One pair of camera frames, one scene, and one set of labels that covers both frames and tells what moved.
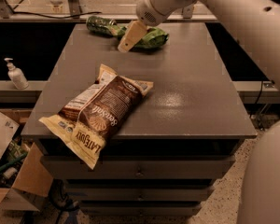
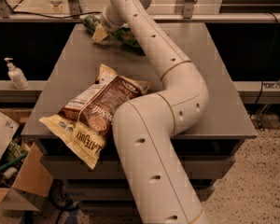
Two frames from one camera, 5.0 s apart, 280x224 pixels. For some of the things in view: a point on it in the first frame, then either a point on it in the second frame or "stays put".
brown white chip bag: [93, 117] stays put
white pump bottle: [17, 76] stays put
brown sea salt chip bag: [90, 119] stays put
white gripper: [148, 7] -> [109, 23]
